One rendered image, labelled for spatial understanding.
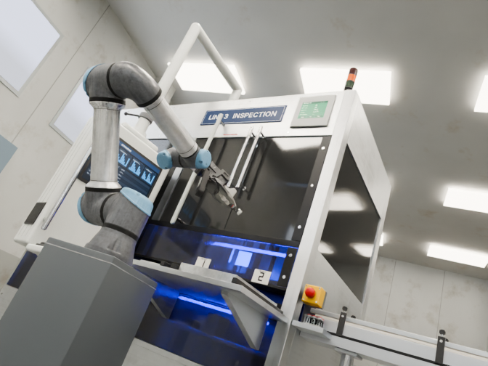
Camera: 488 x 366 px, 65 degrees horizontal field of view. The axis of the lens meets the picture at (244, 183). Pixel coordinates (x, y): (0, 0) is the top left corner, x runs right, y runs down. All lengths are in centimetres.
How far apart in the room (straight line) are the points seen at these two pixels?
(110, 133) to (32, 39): 429
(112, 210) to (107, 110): 33
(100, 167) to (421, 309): 1037
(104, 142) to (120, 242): 34
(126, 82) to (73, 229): 98
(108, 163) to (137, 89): 26
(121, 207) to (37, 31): 454
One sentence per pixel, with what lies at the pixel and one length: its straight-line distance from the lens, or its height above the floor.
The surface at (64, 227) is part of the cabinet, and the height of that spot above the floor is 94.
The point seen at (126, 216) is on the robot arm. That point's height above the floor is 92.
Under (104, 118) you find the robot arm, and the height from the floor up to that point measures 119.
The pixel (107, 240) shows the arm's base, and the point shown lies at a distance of 120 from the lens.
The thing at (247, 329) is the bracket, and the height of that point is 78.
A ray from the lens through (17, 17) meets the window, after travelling 550.
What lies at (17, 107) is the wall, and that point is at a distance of 546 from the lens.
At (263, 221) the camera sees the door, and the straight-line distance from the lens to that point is 189.
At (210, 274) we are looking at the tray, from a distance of 142.
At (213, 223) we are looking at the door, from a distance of 204.
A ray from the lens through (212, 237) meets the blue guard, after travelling 199.
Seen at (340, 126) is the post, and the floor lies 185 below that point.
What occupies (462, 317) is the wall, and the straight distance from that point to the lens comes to 1132.
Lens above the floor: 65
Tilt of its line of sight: 24 degrees up
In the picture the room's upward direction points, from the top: 21 degrees clockwise
